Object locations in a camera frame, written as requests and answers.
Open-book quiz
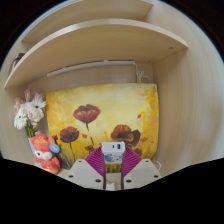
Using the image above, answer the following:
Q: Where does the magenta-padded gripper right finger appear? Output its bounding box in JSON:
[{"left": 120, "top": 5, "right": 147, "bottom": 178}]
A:
[{"left": 120, "top": 148, "right": 163, "bottom": 191}]

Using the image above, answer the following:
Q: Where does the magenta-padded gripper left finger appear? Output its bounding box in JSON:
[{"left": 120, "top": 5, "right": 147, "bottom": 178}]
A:
[{"left": 64, "top": 146, "right": 107, "bottom": 191}]

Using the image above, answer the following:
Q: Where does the white charger block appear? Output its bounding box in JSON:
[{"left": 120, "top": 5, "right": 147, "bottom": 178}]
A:
[{"left": 100, "top": 141, "right": 127, "bottom": 165}]

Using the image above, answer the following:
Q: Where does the red plush toy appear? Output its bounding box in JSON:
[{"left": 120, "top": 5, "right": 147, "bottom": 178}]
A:
[{"left": 30, "top": 132, "right": 62, "bottom": 176}]

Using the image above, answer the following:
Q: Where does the light blue vase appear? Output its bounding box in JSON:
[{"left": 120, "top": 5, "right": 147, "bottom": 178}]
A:
[{"left": 27, "top": 136, "right": 38, "bottom": 160}]

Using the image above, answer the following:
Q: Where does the poppy flower painting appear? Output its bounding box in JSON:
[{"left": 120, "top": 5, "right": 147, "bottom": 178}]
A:
[{"left": 45, "top": 82, "right": 160, "bottom": 173}]

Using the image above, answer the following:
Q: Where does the pink white flower bouquet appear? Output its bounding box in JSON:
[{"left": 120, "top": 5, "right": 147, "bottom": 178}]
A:
[{"left": 13, "top": 87, "right": 48, "bottom": 138}]

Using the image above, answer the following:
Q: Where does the white light bar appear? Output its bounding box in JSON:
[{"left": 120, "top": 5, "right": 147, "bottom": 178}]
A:
[{"left": 46, "top": 59, "right": 137, "bottom": 78}]

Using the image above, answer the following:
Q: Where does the wooden shelf unit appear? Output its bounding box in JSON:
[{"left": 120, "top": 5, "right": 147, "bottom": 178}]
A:
[{"left": 3, "top": 0, "right": 190, "bottom": 90}]

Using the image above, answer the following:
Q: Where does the white cable loop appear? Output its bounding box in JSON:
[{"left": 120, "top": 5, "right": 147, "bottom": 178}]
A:
[{"left": 153, "top": 159, "right": 163, "bottom": 172}]

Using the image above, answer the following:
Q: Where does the white light bar cable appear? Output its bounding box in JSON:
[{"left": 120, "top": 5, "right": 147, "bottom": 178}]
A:
[{"left": 134, "top": 63, "right": 153, "bottom": 84}]

